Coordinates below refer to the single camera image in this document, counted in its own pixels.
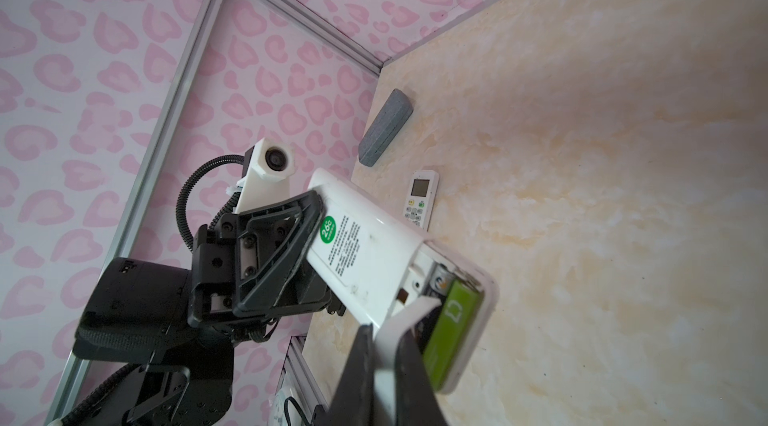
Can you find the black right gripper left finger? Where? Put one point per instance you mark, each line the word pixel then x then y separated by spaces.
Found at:
pixel 352 403

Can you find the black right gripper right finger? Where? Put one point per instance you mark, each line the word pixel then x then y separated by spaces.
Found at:
pixel 416 404

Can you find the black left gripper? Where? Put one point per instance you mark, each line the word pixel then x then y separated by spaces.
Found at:
pixel 251 269

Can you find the white battery cover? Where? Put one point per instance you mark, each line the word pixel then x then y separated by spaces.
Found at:
pixel 386 343

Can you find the white remote control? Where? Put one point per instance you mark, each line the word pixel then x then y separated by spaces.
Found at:
pixel 420 198
pixel 377 263

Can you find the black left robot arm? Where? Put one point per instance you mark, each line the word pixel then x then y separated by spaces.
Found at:
pixel 174 331

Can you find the green AAA battery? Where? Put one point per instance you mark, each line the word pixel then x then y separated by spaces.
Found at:
pixel 452 325

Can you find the grey rectangular sponge block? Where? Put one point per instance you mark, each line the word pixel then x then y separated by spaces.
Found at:
pixel 393 115

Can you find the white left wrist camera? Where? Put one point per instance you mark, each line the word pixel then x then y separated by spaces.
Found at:
pixel 268 167

